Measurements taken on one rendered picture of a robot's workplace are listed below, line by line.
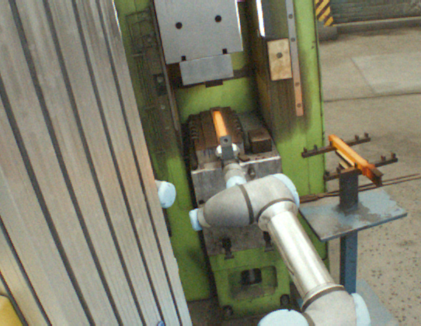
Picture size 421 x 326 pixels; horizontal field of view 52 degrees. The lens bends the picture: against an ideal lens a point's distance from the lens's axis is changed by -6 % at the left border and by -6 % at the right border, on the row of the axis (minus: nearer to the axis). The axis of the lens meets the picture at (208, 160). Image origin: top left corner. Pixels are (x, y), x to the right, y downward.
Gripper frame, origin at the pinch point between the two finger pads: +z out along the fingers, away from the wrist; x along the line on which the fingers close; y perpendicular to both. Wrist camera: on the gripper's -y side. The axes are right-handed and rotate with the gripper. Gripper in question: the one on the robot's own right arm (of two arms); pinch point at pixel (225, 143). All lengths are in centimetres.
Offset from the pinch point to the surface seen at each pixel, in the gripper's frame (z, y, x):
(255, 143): 2.7, 3.1, 12.5
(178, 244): 17, 58, -30
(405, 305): -17, 100, 79
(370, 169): -34, 4, 48
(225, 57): 2.7, -35.1, 5.5
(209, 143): 5.9, 0.9, -6.4
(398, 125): 187, 100, 170
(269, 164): -3.3, 11.3, 16.8
